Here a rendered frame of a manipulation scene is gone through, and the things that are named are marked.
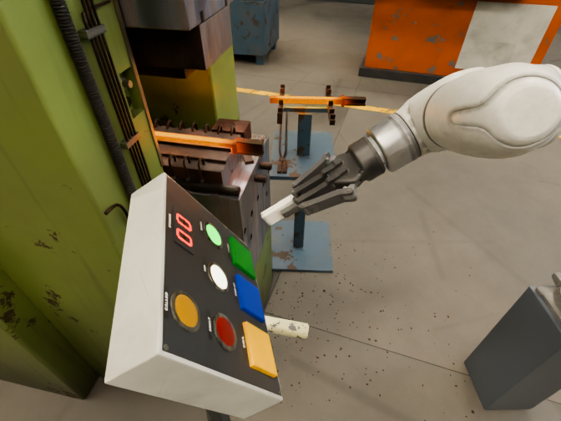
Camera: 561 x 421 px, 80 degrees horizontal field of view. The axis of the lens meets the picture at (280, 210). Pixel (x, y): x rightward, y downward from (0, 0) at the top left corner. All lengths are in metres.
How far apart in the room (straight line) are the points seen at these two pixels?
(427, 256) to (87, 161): 1.88
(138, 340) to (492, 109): 0.46
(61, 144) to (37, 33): 0.17
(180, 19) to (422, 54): 3.86
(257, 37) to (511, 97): 4.36
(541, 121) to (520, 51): 4.15
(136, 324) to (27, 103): 0.41
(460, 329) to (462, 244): 0.61
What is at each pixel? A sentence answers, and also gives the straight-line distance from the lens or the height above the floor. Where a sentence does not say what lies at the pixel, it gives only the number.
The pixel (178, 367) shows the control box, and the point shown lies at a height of 1.16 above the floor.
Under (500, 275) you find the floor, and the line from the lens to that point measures 2.30.
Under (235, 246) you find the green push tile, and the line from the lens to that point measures 0.69.
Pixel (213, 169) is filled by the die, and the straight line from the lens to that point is 1.00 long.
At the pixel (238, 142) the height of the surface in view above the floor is 1.02.
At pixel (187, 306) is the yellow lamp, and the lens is 0.47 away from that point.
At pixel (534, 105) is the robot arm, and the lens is 0.44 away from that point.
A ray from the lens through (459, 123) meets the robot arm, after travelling 0.46.
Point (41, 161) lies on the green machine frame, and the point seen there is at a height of 1.20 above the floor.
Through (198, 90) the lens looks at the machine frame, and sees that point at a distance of 1.30.
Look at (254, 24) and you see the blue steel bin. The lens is 4.66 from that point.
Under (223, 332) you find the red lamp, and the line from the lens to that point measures 0.52.
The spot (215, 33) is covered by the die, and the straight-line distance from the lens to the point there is 0.91.
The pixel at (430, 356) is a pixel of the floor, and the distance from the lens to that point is 1.84.
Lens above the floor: 1.55
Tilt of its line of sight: 42 degrees down
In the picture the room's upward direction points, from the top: straight up
